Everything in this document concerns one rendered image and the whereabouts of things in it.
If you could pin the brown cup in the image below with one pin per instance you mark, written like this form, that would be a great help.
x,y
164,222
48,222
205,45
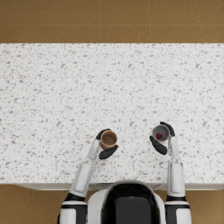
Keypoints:
x,y
108,139

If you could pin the red berry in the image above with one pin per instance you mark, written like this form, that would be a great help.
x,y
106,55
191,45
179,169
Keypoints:
x,y
159,136

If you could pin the grey cup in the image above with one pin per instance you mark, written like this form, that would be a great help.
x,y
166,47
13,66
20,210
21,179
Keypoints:
x,y
160,133

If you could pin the robot body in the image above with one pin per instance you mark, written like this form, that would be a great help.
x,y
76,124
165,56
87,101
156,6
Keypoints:
x,y
127,202

